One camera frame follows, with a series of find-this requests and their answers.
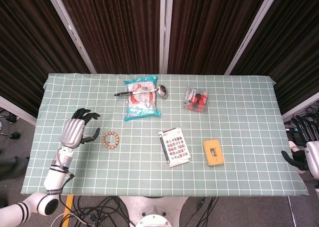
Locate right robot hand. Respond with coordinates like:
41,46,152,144
281,115,319,180

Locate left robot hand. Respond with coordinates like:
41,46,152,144
59,108,101,149

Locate wooden bead bracelet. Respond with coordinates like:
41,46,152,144
101,131,120,150

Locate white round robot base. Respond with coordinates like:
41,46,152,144
119,196,189,227

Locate black device blue logo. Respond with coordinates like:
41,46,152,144
285,127,307,144

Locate metal table leg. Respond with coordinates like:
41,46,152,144
288,196,299,227

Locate black chair base casters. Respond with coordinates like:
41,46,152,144
0,107,21,140

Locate yellow tape strip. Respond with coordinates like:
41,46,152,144
63,195,75,222

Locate teal snack bag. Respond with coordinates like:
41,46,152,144
124,74,162,122

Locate green checked tablecloth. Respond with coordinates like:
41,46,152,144
20,73,309,197

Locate dark brown curtain panel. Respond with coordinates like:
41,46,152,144
0,0,90,118
167,0,271,75
230,0,319,114
56,0,165,74

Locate yellow sponge with hole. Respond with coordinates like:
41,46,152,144
202,138,225,167

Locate clear box coffee capsules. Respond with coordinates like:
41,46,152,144
181,87,209,114

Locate white partition base rail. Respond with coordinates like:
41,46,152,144
283,92,319,120
0,96,38,126

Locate black cable tangle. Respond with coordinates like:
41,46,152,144
65,196,137,227

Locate white cable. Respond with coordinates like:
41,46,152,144
51,213,92,227

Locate slanted white partition post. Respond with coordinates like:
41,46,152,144
224,0,290,75
43,0,97,74

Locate metal ladle black handle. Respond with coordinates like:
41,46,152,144
114,84,170,99

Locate black cable with plug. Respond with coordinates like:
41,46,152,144
196,196,220,227

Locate upright white partition post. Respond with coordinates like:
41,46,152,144
159,0,174,74

